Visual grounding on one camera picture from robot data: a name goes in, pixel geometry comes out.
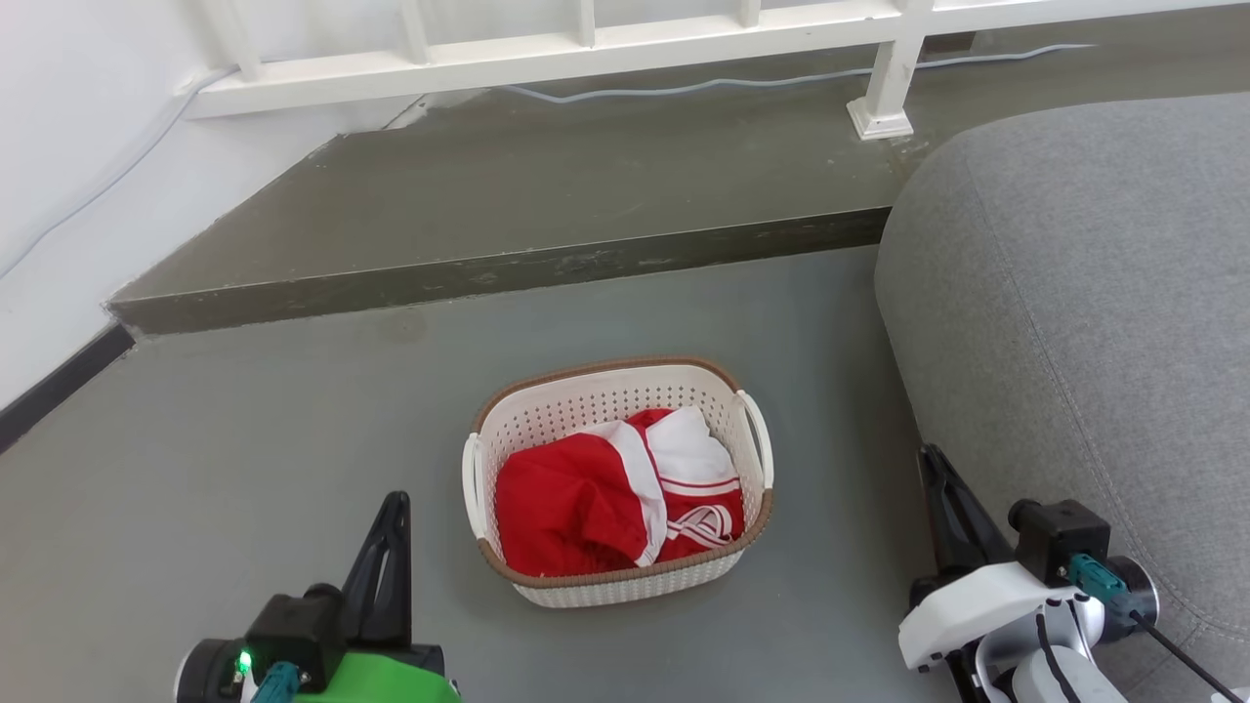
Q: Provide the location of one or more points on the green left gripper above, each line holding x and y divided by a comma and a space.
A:
381, 679

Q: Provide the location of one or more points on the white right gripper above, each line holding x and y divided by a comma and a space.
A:
967, 605

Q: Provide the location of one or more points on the white perforated plastic laundry basket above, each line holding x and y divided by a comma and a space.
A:
605, 391

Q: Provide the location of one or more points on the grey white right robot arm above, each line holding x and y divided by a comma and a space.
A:
1069, 679

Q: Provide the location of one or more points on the red shorts with white stripe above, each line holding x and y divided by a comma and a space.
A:
557, 508

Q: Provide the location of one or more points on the red and white jersey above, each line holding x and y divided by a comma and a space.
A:
688, 454

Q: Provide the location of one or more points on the grey fabric sofa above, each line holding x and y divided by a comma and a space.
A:
1104, 293

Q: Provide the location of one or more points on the black skirting board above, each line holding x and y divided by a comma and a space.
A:
59, 386

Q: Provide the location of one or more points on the white metal railing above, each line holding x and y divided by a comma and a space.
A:
586, 44

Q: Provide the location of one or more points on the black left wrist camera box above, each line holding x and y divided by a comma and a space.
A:
293, 630

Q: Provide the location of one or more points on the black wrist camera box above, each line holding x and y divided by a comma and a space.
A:
1060, 537
293, 630

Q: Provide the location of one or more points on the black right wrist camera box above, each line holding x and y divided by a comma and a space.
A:
1060, 537

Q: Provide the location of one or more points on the teal plug on left camera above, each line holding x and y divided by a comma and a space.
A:
273, 683

